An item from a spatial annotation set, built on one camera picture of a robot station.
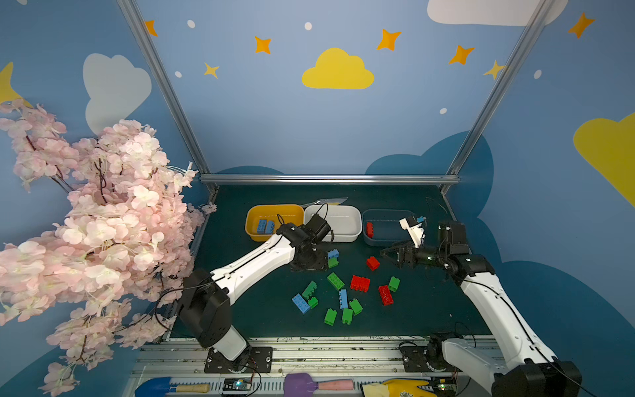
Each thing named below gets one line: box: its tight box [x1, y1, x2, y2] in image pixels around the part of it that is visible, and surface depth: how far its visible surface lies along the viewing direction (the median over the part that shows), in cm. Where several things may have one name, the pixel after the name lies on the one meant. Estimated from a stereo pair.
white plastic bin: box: [304, 205, 363, 243], surface depth 109 cm
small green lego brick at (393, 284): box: [388, 276, 402, 292], surface depth 90 cm
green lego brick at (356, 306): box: [348, 297, 363, 316], surface depth 84 cm
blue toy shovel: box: [134, 377, 211, 397], surface depth 70 cm
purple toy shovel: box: [283, 372, 354, 397], surface depth 71 cm
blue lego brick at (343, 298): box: [338, 288, 349, 310], surface depth 86 cm
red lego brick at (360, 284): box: [349, 274, 372, 293], surface depth 90 cm
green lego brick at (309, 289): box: [301, 280, 317, 300], surface depth 88 cm
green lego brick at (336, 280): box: [326, 272, 345, 291], surface depth 92 cm
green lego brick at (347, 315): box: [341, 308, 354, 326], surface depth 83 cm
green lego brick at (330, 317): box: [324, 307, 338, 326], surface depth 82 cm
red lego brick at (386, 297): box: [378, 285, 395, 307], surface depth 88 cm
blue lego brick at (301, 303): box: [291, 292, 311, 315], surface depth 86 cm
